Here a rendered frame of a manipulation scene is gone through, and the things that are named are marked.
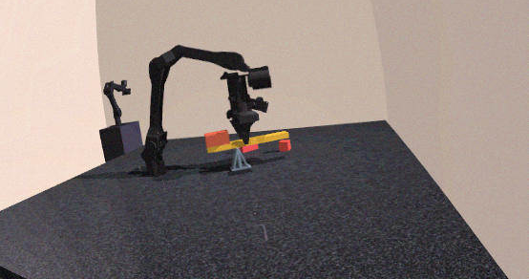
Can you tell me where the yellow bar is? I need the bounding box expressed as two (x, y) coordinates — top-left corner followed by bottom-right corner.
(204, 130), (289, 153)

